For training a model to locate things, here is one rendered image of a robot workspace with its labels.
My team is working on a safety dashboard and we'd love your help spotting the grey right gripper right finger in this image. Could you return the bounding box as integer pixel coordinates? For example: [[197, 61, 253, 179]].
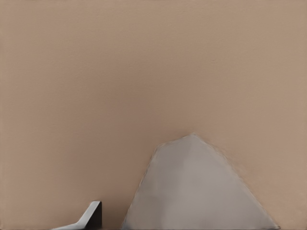
[[120, 133, 281, 230]]

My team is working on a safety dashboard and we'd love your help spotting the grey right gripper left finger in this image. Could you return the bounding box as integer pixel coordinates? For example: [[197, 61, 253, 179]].
[[51, 200, 103, 230]]

